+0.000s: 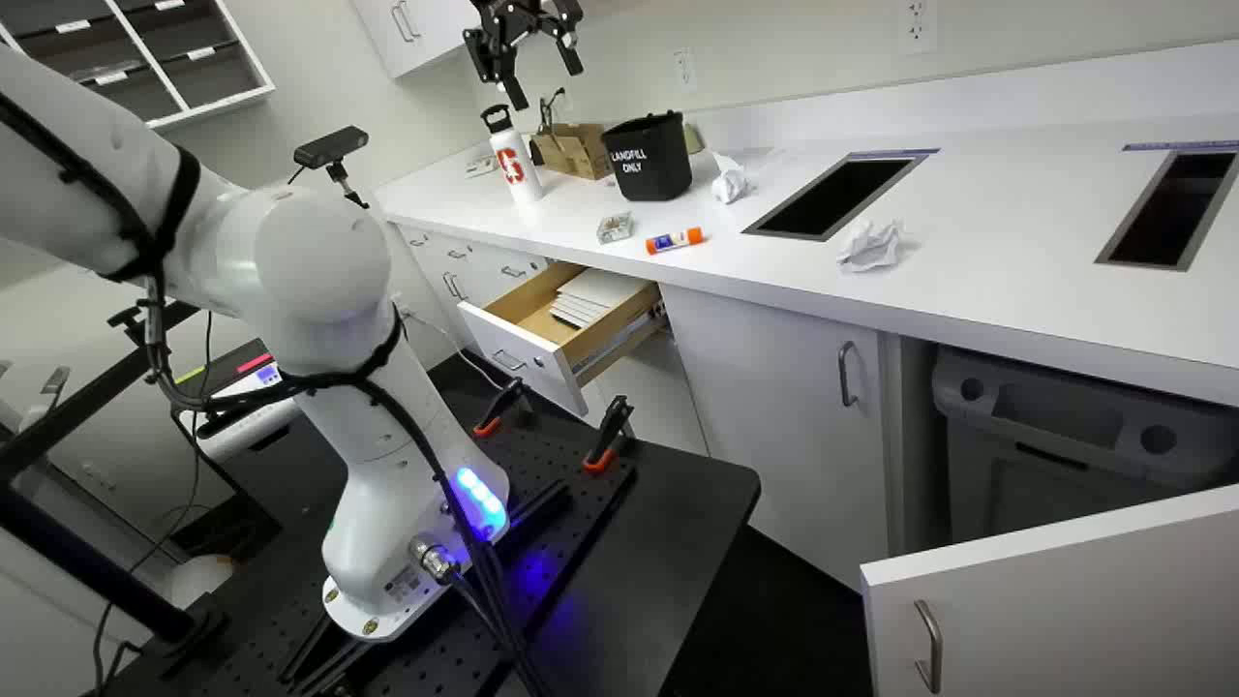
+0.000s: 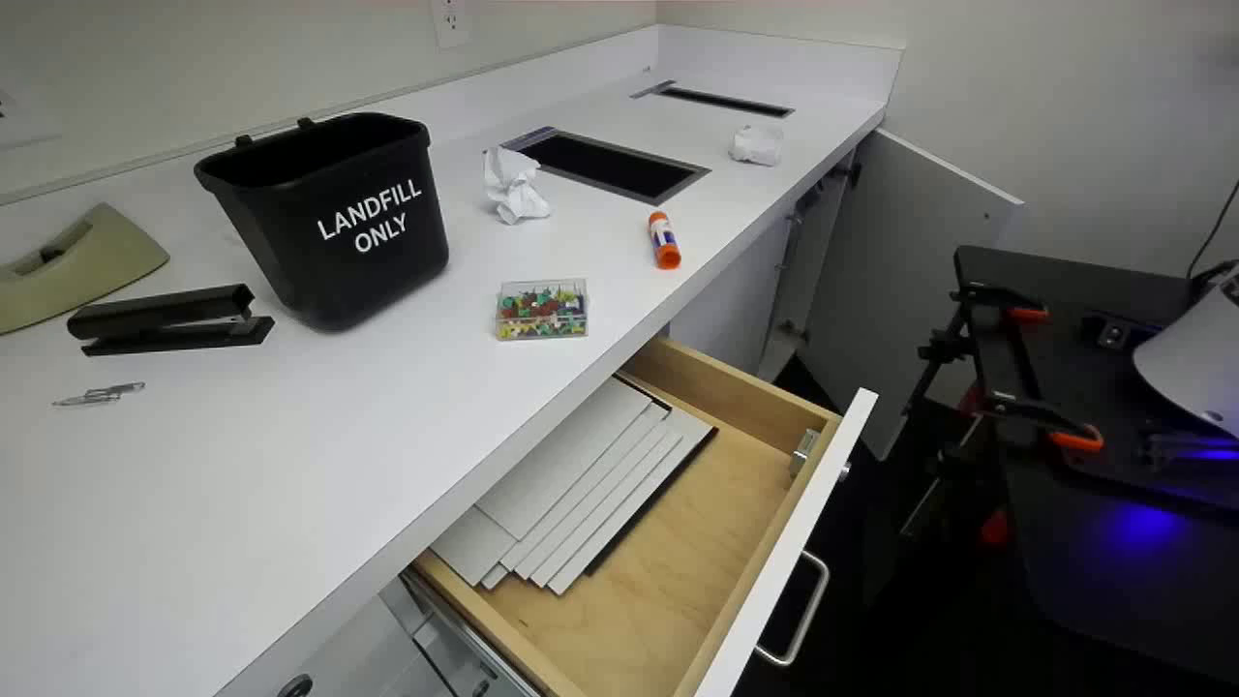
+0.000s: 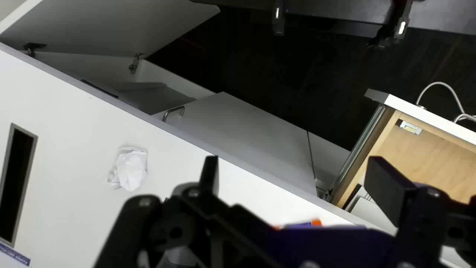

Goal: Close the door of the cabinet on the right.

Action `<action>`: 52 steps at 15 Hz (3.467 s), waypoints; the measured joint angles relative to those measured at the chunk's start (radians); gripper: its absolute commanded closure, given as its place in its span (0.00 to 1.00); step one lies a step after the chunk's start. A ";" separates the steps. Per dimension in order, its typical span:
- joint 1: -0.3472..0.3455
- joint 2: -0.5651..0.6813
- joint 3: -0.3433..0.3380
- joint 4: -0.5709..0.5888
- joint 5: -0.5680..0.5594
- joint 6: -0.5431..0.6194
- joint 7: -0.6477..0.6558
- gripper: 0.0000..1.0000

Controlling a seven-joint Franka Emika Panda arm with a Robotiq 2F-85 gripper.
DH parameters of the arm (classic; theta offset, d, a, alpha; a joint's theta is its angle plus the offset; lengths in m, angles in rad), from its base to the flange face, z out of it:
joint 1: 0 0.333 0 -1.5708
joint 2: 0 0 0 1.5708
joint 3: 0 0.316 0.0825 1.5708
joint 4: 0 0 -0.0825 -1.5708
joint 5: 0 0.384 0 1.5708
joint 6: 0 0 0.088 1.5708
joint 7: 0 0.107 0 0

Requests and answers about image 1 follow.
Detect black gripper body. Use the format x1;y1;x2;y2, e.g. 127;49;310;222
460;0;584;81

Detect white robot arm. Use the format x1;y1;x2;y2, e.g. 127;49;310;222
0;49;517;643

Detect white upper cabinet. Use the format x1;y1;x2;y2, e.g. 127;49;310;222
353;0;475;76

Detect closed white cabinet door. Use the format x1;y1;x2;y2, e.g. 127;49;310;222
662;288;892;588

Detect grey trash bin in cabinet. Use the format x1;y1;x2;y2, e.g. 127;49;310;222
932;350;1239;543

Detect open white cabinet door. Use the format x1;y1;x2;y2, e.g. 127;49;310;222
865;485;1239;697

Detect white water bottle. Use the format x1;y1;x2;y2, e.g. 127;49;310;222
482;103;541;205

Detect brown cardboard box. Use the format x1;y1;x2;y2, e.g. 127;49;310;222
535;125;611;178

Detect black landfill bin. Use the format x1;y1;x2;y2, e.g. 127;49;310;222
606;112;693;203

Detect small metal clip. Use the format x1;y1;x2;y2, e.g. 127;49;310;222
595;212;639;245

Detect crumpled white paper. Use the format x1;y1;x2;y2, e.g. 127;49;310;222
841;222;904;275
713;153;748;205

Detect grey folders in drawer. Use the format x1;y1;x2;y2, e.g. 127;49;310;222
549;272;643;328

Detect orange glue stick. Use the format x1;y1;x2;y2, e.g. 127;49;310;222
643;228;710;255

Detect open wooden drawer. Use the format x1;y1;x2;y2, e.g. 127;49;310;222
460;264;662;415

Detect orange black clamp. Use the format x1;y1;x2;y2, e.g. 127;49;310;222
581;395;630;476
469;379;535;436

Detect black optical breadboard table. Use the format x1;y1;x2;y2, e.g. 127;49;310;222
109;397;759;697

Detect black camera on stand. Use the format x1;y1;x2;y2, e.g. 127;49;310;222
296;125;368;205

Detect white wall mail sorter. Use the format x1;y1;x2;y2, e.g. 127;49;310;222
0;0;271;126

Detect wall power outlet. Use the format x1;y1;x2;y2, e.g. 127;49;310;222
897;0;937;54

